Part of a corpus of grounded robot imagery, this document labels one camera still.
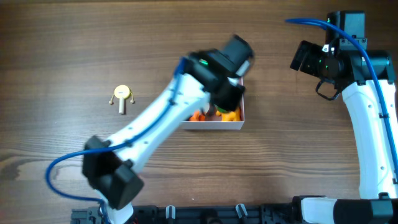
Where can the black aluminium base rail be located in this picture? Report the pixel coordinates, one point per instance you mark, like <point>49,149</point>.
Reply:
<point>255,214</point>

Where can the pink cardboard box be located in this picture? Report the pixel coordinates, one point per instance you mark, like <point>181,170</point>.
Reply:
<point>217,124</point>

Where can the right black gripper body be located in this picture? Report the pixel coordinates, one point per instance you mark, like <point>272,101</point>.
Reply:
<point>298,55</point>

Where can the green patterned ball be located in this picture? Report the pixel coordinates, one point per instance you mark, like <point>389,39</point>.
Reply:
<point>221,110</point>

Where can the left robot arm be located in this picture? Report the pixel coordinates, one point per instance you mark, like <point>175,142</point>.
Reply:
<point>112,166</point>

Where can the white plush duck toy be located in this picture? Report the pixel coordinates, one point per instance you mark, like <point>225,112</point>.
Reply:
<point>197,116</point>

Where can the yellow wooden rattle drum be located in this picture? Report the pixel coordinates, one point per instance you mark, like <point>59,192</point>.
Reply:
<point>122,93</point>

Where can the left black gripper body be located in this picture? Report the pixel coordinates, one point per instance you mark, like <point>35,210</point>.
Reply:
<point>228,97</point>

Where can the orange dinosaur toy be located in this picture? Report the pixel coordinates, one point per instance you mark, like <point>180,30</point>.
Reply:
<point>234,116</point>

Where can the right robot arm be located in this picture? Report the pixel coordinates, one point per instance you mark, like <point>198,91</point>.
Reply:
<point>372,109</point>

